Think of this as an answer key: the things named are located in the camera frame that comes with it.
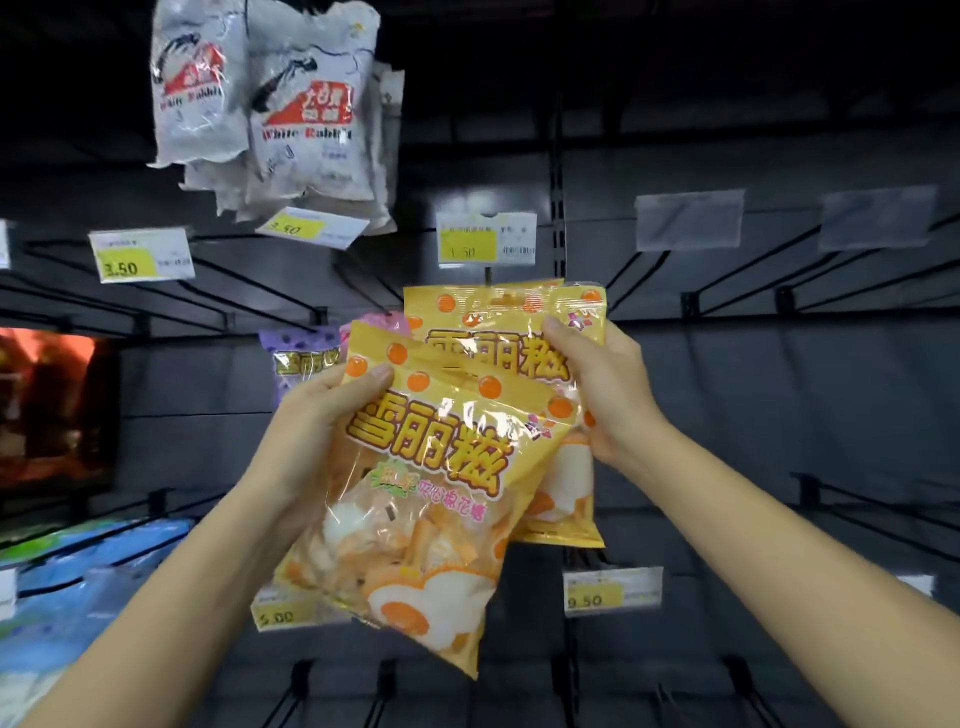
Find person's left hand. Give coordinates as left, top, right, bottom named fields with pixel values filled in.
left=238, top=363, right=397, bottom=541

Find person's right hand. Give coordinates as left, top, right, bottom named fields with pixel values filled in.
left=541, top=314, right=673, bottom=472

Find purple marshmallow packets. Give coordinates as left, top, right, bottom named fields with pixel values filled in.
left=258, top=326, right=348, bottom=406

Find dark grey hook shelf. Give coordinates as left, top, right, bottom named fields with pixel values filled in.
left=0, top=0, right=960, bottom=728

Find orange marshmallow packets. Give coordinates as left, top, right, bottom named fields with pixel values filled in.
left=273, top=322, right=583, bottom=680
left=403, top=278, right=609, bottom=549

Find person's right forearm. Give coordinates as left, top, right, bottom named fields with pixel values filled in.
left=618, top=427, right=960, bottom=728

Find person's left forearm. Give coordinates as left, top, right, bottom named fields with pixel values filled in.
left=22, top=479, right=301, bottom=728

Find pink marshmallow packet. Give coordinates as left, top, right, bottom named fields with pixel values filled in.
left=338, top=311, right=410, bottom=354

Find bunch of dark red packets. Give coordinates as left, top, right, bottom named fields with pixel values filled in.
left=0, top=327, right=121, bottom=489

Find blue white packet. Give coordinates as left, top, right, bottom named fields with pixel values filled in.
left=0, top=517, right=195, bottom=728

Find bunch of white candy bags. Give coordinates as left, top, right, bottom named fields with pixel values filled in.
left=148, top=0, right=406, bottom=235

